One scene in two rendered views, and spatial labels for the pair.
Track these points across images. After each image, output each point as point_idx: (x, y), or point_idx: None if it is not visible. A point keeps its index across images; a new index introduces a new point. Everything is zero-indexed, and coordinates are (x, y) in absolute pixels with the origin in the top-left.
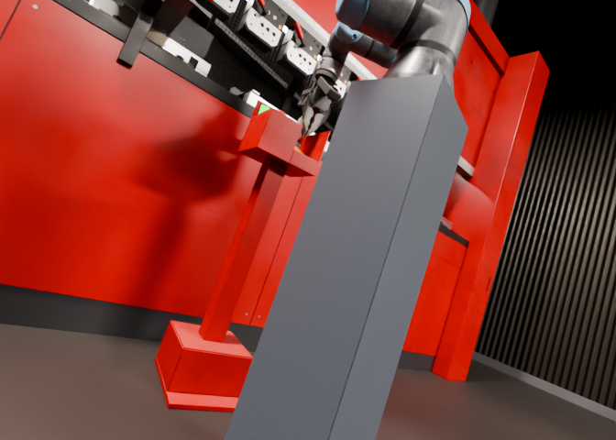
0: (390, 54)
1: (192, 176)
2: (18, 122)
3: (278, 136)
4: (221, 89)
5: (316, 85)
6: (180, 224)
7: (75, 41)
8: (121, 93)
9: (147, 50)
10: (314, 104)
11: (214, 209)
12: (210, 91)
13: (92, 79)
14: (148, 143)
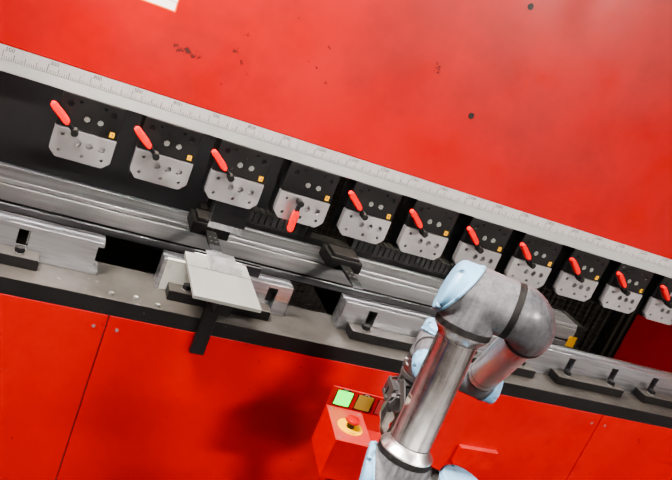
0: (476, 396)
1: (269, 432)
2: (112, 422)
3: (343, 463)
4: (300, 342)
5: (403, 377)
6: (258, 476)
7: (151, 346)
8: (194, 377)
9: (217, 331)
10: (395, 411)
11: (294, 458)
12: (287, 348)
13: (167, 372)
14: (223, 413)
